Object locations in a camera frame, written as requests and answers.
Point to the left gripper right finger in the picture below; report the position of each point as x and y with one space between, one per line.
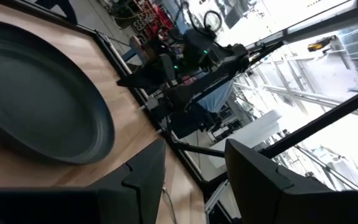
259 186

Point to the light blue fabric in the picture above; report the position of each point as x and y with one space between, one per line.
219 96

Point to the shelf with red bins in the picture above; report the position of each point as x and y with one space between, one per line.
157 18

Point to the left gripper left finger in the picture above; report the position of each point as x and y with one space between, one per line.
141 186

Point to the yellow overhead device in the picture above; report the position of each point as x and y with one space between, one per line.
317 46

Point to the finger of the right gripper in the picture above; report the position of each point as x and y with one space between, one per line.
154 77

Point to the silver aluminium bracket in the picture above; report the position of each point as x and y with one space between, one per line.
214 197

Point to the black round plate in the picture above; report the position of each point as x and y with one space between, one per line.
42 93

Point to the white table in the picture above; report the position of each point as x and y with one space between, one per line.
253 130

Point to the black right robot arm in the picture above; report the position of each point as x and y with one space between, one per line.
225 70

